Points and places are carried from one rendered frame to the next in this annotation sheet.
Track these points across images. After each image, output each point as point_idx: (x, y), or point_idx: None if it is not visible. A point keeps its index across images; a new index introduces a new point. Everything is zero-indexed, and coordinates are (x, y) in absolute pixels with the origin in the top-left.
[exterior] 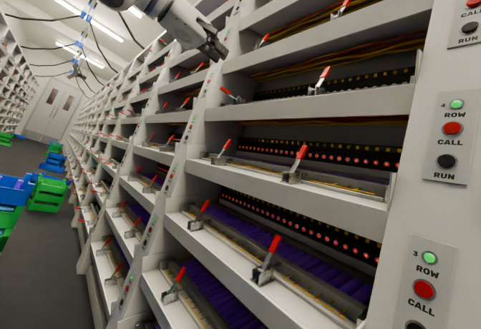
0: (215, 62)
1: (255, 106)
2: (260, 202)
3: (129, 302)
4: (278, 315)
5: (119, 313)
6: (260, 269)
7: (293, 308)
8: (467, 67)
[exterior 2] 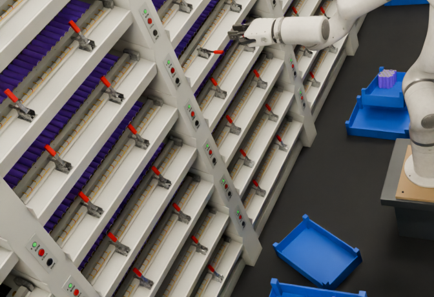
0: (231, 39)
1: (224, 40)
2: None
3: (245, 211)
4: (274, 79)
5: (245, 226)
6: (263, 83)
7: (270, 74)
8: None
